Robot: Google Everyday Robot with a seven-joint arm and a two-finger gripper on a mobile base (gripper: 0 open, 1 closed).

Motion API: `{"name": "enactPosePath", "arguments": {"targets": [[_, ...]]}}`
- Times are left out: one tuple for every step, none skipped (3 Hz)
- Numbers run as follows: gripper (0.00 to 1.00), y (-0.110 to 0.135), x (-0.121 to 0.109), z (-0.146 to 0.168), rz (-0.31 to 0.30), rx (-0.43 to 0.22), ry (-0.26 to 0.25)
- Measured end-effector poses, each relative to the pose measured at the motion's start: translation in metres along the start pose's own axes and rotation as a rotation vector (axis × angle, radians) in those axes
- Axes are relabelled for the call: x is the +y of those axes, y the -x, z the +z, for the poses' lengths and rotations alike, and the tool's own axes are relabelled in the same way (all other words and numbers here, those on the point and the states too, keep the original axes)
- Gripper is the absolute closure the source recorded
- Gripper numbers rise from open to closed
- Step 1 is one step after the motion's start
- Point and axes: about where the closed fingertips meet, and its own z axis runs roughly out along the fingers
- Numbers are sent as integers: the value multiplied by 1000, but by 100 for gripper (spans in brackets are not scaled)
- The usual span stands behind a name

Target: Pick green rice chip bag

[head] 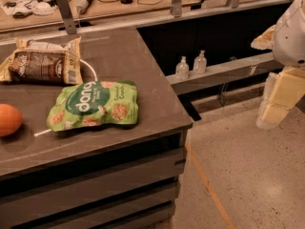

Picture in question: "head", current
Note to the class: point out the clear sanitizer bottle left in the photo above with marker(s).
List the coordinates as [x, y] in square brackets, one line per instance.
[182, 69]

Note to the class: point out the white cloth on desk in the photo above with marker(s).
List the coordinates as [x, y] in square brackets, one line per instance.
[24, 8]

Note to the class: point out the orange fruit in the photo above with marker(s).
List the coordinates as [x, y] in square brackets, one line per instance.
[10, 119]

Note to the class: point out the clear sanitizer bottle right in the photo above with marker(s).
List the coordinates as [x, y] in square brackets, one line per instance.
[200, 63]

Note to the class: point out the grey handheld tool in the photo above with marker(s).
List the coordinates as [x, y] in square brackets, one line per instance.
[82, 6]

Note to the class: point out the clear sanitizer bottle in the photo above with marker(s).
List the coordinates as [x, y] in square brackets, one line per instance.
[182, 69]
[200, 63]

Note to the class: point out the grey metal shelf rail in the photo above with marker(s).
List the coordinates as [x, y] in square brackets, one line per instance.
[225, 73]

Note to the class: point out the brown yellow chip bag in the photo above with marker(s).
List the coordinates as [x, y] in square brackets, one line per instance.
[43, 62]

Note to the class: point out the grey metal bracket left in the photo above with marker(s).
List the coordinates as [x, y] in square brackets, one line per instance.
[65, 11]

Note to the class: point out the grey metal bracket middle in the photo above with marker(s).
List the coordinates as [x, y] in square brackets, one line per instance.
[176, 8]

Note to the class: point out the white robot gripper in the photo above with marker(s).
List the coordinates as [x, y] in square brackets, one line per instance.
[292, 38]

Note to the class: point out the green rice chip bag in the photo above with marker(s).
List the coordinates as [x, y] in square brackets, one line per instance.
[93, 104]

